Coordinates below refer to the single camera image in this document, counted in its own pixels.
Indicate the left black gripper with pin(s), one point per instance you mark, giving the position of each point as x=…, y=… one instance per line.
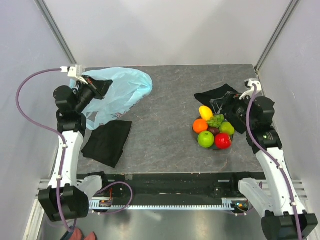
x=98, y=87

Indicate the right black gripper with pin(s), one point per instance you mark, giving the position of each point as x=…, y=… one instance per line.
x=230, y=98

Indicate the green grape bunch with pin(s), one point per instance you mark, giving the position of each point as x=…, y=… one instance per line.
x=216, y=121

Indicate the light blue plastic bag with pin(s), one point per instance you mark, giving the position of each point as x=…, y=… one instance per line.
x=128, y=88

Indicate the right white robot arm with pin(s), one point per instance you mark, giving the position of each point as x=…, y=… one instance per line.
x=283, y=215

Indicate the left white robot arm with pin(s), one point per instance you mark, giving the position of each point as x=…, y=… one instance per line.
x=66, y=198

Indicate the right black cloth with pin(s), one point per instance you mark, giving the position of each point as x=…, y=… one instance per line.
x=205, y=97

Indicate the black cloth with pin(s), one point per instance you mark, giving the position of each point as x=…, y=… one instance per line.
x=106, y=143
x=205, y=97

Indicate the yellow mango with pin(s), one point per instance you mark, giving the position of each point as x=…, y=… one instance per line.
x=205, y=113

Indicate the green pear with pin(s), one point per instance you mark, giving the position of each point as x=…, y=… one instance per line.
x=227, y=128

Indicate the dark purple plum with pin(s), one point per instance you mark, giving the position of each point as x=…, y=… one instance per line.
x=214, y=130

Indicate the orange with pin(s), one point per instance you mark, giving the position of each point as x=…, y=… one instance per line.
x=199, y=125

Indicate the green apple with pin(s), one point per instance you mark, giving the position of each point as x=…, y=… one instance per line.
x=206, y=139

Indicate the red apple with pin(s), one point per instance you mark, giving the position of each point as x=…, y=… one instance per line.
x=222, y=141

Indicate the left black cloth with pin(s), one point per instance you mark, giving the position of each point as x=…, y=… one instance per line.
x=106, y=143

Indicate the pink shoe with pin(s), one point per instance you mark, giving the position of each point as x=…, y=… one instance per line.
x=91, y=236
x=75, y=235

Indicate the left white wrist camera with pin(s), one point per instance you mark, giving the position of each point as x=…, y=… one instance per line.
x=74, y=72

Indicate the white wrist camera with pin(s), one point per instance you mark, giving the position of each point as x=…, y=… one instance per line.
x=74, y=72
x=253, y=87

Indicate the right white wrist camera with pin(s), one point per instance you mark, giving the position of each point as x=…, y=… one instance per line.
x=253, y=87

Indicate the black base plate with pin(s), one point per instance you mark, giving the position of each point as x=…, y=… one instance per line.
x=219, y=184

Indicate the left aluminium corner post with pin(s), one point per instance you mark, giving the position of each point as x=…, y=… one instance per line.
x=46, y=13

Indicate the aluminium corner post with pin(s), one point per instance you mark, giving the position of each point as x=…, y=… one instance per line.
x=290, y=9
x=46, y=13

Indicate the toothed cable duct rail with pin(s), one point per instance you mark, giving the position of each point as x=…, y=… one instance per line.
x=98, y=205

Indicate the right aluminium corner post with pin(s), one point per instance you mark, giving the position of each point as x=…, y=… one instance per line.
x=290, y=9

